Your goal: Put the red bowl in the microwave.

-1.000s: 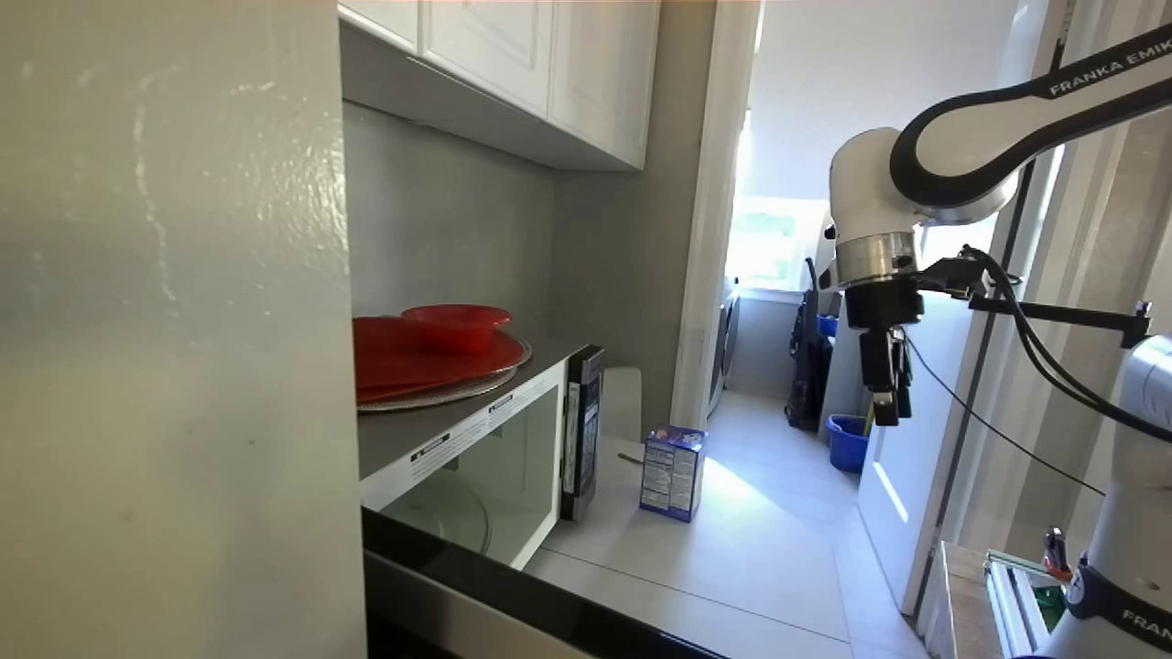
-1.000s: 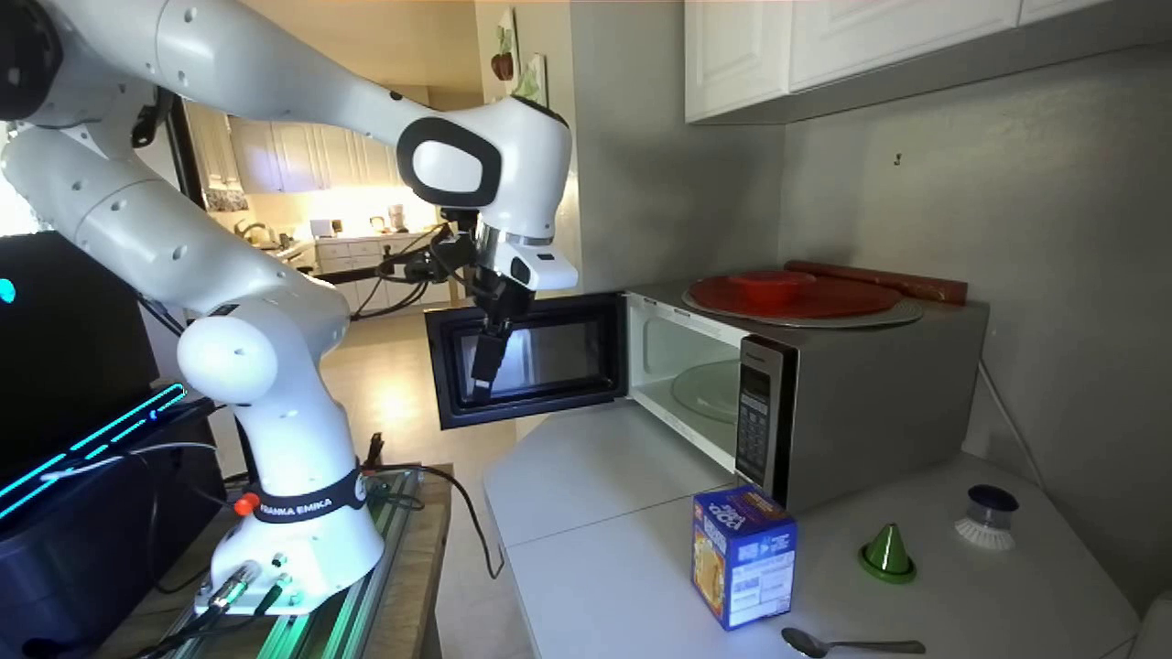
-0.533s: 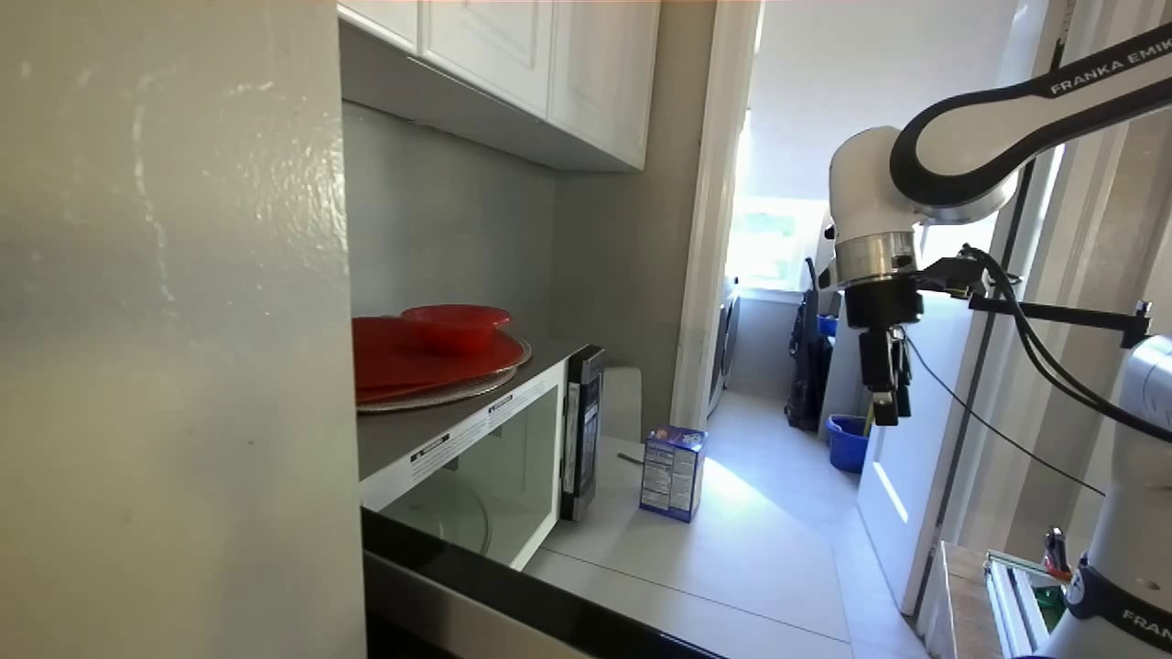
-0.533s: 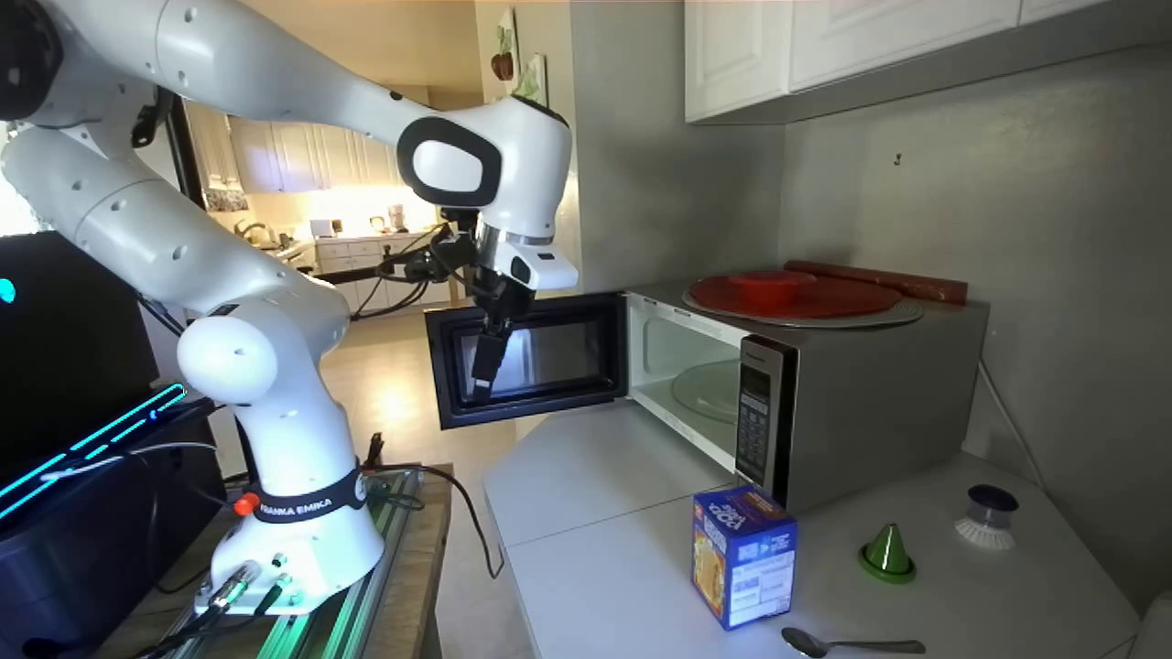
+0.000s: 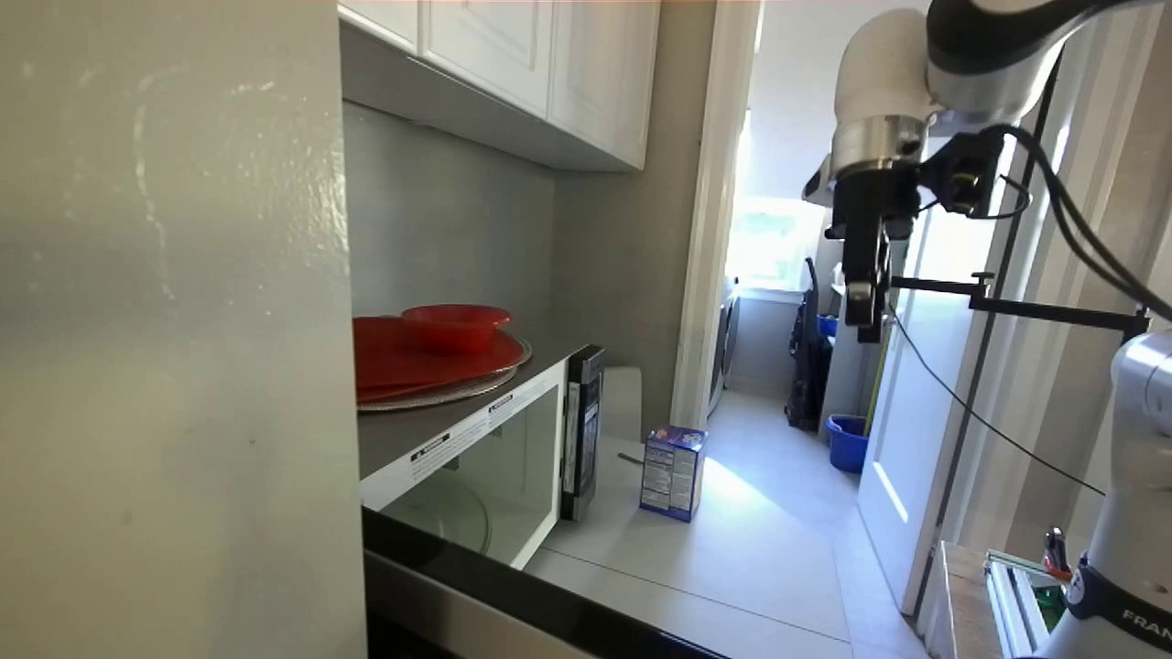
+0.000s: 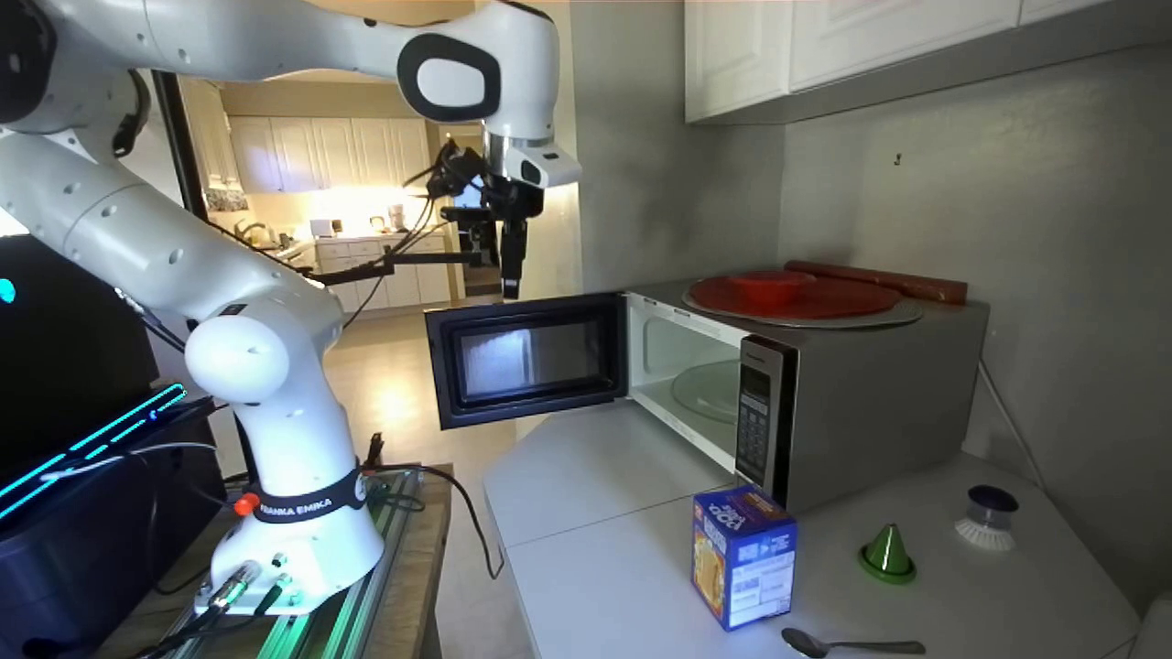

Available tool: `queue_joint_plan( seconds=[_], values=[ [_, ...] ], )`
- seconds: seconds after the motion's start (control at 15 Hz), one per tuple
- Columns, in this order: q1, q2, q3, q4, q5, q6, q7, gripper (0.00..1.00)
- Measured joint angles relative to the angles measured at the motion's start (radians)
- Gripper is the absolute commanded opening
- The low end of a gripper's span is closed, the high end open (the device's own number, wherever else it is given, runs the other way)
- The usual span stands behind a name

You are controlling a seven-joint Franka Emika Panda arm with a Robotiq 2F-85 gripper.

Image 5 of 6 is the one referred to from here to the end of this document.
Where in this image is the blue bucket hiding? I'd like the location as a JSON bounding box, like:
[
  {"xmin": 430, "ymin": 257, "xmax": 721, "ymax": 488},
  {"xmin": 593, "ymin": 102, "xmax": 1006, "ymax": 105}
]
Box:
[{"xmin": 823, "ymin": 414, "xmax": 873, "ymax": 475}]

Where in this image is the blue and white carton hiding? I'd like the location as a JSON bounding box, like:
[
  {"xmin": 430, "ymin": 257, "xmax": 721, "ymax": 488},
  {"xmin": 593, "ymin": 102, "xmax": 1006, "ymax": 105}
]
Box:
[{"xmin": 635, "ymin": 422, "xmax": 711, "ymax": 526}]

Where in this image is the white wall cabinet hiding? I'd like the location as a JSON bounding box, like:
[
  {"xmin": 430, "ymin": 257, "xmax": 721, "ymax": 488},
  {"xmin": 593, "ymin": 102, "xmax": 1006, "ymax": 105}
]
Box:
[{"xmin": 338, "ymin": 0, "xmax": 663, "ymax": 174}]

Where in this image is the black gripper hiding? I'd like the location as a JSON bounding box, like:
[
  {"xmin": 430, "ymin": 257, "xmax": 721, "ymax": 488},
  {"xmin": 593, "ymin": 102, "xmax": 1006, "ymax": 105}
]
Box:
[{"xmin": 829, "ymin": 165, "xmax": 925, "ymax": 349}]

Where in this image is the white door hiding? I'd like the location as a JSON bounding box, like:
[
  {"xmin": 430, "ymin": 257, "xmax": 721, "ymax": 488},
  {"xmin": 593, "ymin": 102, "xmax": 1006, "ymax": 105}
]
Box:
[{"xmin": 855, "ymin": 204, "xmax": 1021, "ymax": 619}]

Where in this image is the red and black tool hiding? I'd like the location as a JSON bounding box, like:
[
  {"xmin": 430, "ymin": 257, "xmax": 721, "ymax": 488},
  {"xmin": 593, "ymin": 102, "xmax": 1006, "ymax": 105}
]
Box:
[{"xmin": 1041, "ymin": 523, "xmax": 1079, "ymax": 584}]

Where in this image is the red plastic bowl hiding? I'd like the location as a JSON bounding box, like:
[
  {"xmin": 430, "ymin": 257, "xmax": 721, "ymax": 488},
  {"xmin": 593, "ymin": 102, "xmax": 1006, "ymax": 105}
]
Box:
[{"xmin": 398, "ymin": 301, "xmax": 518, "ymax": 364}]

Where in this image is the black camera mount rod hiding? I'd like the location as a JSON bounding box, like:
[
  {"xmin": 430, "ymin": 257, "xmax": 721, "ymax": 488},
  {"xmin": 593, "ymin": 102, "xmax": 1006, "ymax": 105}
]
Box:
[{"xmin": 891, "ymin": 266, "xmax": 1154, "ymax": 349}]

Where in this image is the green and white box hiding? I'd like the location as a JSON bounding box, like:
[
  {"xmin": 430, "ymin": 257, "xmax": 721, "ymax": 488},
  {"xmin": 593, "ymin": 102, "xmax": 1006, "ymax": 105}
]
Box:
[{"xmin": 980, "ymin": 544, "xmax": 1079, "ymax": 659}]

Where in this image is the large red plate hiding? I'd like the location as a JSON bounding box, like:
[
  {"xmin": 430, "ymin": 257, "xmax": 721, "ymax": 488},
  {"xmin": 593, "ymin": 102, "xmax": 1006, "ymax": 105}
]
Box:
[{"xmin": 350, "ymin": 312, "xmax": 536, "ymax": 411}]

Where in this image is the white microwave oven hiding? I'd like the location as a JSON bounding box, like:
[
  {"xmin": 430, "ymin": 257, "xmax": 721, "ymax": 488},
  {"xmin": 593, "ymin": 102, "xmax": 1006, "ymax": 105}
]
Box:
[{"xmin": 355, "ymin": 344, "xmax": 570, "ymax": 576}]

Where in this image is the white washing machine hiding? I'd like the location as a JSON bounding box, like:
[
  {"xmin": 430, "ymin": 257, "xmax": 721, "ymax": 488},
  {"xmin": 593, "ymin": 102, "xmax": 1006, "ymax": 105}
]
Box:
[{"xmin": 702, "ymin": 290, "xmax": 742, "ymax": 422}]

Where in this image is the thin black cable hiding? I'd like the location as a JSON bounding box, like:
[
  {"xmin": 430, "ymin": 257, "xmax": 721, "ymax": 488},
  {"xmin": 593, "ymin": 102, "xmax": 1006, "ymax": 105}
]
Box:
[{"xmin": 891, "ymin": 312, "xmax": 1111, "ymax": 502}]

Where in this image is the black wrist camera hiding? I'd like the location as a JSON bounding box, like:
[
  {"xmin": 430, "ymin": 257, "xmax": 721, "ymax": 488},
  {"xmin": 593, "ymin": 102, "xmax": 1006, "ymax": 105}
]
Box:
[{"xmin": 920, "ymin": 126, "xmax": 1011, "ymax": 224}]

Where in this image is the glass microwave turntable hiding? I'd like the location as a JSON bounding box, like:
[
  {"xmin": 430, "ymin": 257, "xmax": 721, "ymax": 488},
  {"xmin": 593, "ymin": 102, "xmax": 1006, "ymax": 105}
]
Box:
[{"xmin": 398, "ymin": 467, "xmax": 497, "ymax": 560}]

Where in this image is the black microwave door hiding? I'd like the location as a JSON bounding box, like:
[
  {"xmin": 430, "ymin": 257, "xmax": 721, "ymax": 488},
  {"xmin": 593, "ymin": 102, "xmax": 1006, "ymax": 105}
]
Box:
[{"xmin": 558, "ymin": 344, "xmax": 609, "ymax": 526}]

